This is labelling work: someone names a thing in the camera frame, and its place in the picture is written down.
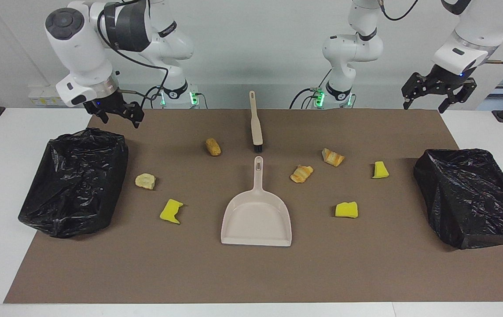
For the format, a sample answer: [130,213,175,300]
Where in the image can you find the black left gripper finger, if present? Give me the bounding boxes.
[401,72,430,110]
[438,78,477,114]

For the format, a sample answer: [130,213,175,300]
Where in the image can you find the pale yellow food piece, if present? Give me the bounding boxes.
[135,173,156,190]

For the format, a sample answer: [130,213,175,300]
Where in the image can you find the brown oval bread nugget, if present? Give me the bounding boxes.
[205,138,222,157]

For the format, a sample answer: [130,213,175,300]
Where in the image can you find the notched yellow sponge piece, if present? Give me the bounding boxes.
[159,199,184,225]

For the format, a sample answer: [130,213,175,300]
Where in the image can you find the striped toy croissant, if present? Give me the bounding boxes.
[290,165,314,184]
[322,148,345,167]

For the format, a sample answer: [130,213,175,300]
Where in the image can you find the beige hand brush black bristles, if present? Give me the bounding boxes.
[249,90,264,154]

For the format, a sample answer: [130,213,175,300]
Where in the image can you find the large yellow sponge piece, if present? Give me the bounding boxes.
[335,201,359,219]

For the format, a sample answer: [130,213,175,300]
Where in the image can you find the beige plastic dustpan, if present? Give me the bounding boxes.
[220,156,292,247]

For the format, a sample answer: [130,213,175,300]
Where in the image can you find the black bag lined bin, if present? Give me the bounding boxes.
[413,148,503,250]
[18,128,129,239]

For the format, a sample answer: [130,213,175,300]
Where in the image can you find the brown table mat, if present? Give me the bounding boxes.
[4,108,503,304]

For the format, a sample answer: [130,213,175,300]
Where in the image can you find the black right base cable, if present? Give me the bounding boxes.
[140,85,165,109]

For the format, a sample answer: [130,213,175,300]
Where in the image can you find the black base cable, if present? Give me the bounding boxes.
[289,68,335,109]
[140,85,165,109]

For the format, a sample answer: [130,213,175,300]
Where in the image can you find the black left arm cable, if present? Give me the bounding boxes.
[377,0,503,65]

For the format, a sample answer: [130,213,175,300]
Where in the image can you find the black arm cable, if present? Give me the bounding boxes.
[377,0,503,65]
[97,0,170,110]

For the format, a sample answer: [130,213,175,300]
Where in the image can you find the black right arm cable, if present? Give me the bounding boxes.
[97,0,170,110]

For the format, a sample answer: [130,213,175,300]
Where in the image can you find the white wall socket box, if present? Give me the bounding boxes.
[28,85,76,107]

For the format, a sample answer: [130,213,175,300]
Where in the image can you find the black left base cable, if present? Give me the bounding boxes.
[289,68,335,109]

